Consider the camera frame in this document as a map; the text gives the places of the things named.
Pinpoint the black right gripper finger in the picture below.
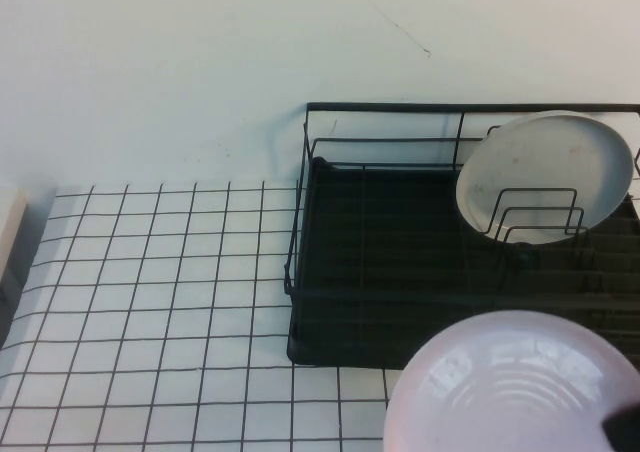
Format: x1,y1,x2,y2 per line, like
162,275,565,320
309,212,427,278
602,405,640,452

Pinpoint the pink round plate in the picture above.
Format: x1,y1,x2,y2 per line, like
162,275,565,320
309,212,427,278
382,309,640,452

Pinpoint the black plastic drip tray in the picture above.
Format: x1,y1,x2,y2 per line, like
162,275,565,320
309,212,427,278
286,156,640,371

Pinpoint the grey round plate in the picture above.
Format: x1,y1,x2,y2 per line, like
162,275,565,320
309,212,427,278
454,110,635,246

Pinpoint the beige white board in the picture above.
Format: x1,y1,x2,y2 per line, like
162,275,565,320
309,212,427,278
0,186,57,348

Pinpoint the white grid pattern table cover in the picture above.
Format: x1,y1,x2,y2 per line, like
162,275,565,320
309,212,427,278
0,181,401,452

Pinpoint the black wire dish rack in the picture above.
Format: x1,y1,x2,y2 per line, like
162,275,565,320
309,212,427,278
282,101,640,368

